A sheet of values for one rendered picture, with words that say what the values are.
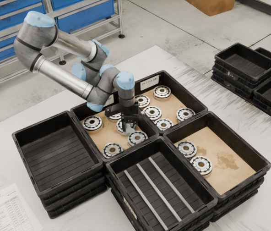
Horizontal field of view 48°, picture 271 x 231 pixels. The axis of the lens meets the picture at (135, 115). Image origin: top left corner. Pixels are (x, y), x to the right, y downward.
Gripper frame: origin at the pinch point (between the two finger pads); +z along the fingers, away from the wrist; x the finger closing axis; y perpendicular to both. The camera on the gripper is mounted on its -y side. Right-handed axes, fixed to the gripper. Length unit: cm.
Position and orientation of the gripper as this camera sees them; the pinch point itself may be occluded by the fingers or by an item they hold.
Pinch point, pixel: (125, 130)
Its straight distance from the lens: 156.1
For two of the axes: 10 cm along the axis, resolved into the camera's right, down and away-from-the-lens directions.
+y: 9.9, 0.5, -0.9
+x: 1.0, -7.2, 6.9
